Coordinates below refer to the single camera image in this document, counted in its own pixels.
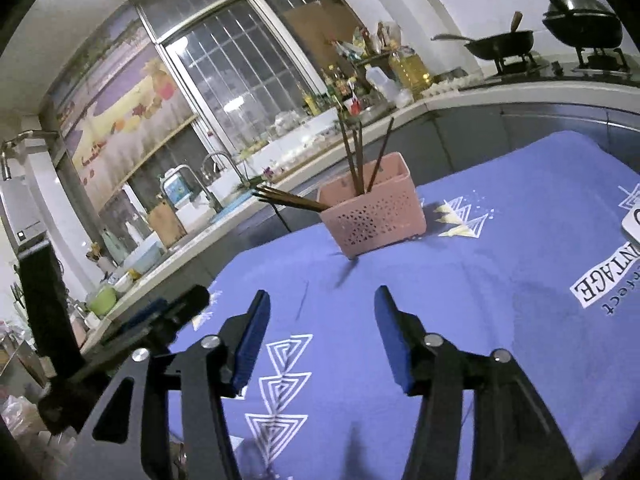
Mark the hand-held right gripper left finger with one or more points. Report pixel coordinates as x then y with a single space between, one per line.
250 345

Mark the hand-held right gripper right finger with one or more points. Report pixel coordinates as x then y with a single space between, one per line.
395 345

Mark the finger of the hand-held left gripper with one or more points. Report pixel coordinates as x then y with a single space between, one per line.
142 317
185 310

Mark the pink plastic utensil basket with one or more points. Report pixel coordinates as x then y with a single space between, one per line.
375 220

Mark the dark wooden chopstick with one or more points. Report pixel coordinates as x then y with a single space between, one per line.
381 155
358 160
348 152
292 195
284 204
290 201

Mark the small white bowl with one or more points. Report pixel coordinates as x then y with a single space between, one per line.
123 283

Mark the green bowl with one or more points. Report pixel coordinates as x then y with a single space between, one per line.
101 302

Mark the light blue bowl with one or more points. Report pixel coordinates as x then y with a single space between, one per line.
145 255

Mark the pale green bottle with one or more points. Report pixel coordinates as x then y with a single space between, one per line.
112 247

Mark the wooden cutting board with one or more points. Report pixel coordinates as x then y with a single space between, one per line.
167 225

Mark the white water heater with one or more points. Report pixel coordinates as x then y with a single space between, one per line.
22 215

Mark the blue printed tablecloth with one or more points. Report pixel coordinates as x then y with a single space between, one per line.
475 285

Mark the blue plate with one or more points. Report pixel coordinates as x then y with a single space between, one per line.
232 207

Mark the water filter jug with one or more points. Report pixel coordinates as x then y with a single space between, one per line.
176 190

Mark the angular steel faucet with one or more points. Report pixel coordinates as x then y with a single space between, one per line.
205 190

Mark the curved steel faucet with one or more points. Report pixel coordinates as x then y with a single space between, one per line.
235 167

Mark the steel bowl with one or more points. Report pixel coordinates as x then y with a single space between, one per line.
372 111

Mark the barred kitchen window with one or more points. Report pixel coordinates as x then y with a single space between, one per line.
240 70

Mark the grey kitchen counter cabinet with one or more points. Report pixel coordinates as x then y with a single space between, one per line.
500 115

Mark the white plastic bottle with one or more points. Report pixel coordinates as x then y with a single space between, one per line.
381 85

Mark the tray of eggs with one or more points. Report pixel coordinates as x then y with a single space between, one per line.
450 85

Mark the large cooking oil bottle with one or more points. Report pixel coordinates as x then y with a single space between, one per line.
410 72

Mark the row of condiment bottles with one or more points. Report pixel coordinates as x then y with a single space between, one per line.
345 75

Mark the brown cardboard panel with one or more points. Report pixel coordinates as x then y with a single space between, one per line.
320 30

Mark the black gas stove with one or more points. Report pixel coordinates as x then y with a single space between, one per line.
550 72

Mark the black lidded wok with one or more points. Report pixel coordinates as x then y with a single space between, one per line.
582 17

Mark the metal wall pipe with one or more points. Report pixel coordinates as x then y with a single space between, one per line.
25 137

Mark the fruit print wall poster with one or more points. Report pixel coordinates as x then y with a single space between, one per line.
120 110

